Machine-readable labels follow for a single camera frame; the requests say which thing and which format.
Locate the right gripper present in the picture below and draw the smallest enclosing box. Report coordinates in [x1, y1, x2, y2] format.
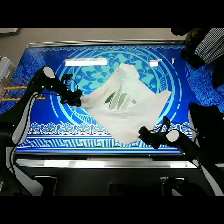
[137, 125, 164, 150]

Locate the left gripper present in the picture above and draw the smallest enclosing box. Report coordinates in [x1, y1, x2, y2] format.
[61, 88, 84, 108]

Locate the checked shirt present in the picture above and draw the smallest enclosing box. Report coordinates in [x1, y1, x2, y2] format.
[194, 28, 224, 65]

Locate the white T-shirt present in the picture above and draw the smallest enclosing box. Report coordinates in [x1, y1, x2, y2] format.
[79, 62, 172, 146]

